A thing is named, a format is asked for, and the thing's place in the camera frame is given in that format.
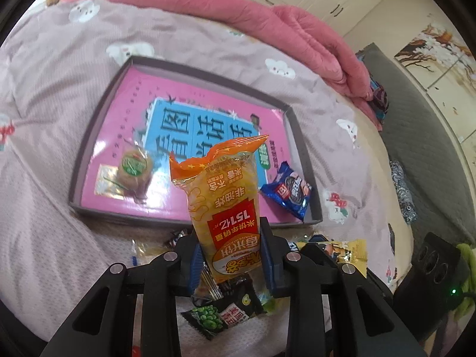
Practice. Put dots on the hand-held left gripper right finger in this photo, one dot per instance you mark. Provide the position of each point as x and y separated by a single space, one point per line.
268 264

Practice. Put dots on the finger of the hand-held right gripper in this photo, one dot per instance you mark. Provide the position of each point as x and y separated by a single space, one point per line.
315 241

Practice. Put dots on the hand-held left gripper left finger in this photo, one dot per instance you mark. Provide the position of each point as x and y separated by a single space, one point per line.
196 267

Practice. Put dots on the yellow cartoon snack packet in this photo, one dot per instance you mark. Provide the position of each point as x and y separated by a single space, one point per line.
353 253

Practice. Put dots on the clear cracker packet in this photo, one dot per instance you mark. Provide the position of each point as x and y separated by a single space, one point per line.
147 254

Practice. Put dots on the black green pea packet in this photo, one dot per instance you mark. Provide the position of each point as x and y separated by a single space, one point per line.
219 314

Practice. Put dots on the orange rice cracker packet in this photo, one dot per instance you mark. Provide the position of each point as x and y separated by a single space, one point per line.
223 212

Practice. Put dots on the grey box tray pink print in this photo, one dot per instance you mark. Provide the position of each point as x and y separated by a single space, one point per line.
130 119

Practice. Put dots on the dark chocolate bar wrapper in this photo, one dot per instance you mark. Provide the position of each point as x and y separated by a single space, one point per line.
176 238

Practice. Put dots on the green cloth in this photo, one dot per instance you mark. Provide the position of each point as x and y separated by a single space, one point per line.
466 260

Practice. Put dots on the blue cookie packet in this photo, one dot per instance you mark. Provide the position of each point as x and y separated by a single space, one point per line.
286 189

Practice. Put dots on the dark patterned cloth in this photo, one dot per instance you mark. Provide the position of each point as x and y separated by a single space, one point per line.
403 189

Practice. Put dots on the round pastry green label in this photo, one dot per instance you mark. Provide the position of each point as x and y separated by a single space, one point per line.
134 167

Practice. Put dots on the grey quilted headboard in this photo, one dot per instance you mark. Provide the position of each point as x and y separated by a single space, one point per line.
416 137

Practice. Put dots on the colourful patterned clothing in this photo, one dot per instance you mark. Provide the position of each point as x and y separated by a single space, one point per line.
377 96

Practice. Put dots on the pink quilt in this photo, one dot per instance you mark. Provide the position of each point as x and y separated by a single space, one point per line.
316 44

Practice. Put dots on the mauve printed bedsheet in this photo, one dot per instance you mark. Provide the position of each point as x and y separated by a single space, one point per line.
55 81

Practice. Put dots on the floral wall painting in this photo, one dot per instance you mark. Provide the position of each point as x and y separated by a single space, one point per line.
438 55

